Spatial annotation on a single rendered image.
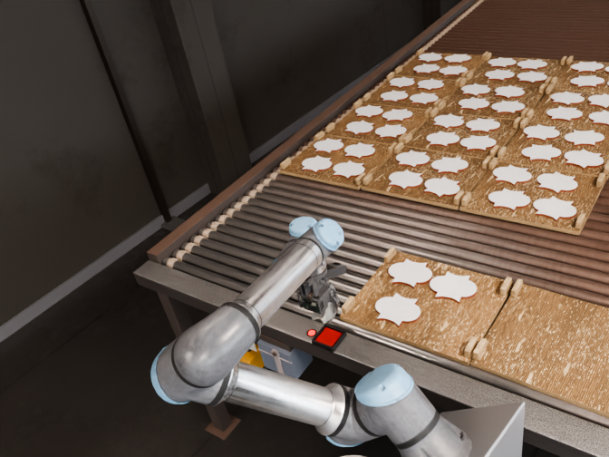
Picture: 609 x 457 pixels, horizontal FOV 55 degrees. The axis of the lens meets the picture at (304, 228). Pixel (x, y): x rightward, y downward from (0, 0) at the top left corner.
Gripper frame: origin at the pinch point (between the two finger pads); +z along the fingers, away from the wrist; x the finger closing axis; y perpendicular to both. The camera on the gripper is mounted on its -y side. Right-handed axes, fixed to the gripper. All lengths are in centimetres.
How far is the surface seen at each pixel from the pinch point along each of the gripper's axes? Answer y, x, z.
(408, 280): -28.1, 10.9, 5.3
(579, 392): -8, 66, 7
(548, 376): -10, 59, 7
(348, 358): 5.1, 8.0, 8.8
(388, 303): -16.5, 10.0, 5.3
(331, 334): 0.4, -0.5, 6.9
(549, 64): -206, 3, 7
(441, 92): -165, -37, 6
